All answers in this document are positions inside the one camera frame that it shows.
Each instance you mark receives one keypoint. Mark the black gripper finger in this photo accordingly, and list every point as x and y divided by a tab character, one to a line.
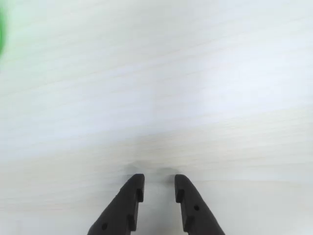
195	213
119	210

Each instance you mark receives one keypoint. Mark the green rubber duck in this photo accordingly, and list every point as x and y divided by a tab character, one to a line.
1	31

